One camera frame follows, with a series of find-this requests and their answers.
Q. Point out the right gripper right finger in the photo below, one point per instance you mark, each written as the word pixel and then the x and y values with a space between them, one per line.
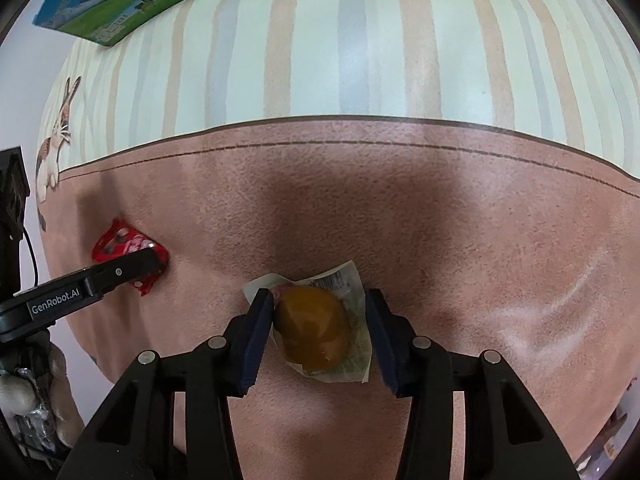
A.
pixel 418 368

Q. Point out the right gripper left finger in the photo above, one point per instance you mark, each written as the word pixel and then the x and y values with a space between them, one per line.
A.
pixel 224 366

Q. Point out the braised egg clear packet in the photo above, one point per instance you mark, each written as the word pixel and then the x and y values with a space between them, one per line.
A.
pixel 319 323

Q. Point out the small red snack packet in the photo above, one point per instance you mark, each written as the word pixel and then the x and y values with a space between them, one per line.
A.
pixel 122 239

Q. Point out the cat print bed blanket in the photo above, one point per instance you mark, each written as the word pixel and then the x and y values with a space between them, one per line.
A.
pixel 478 161

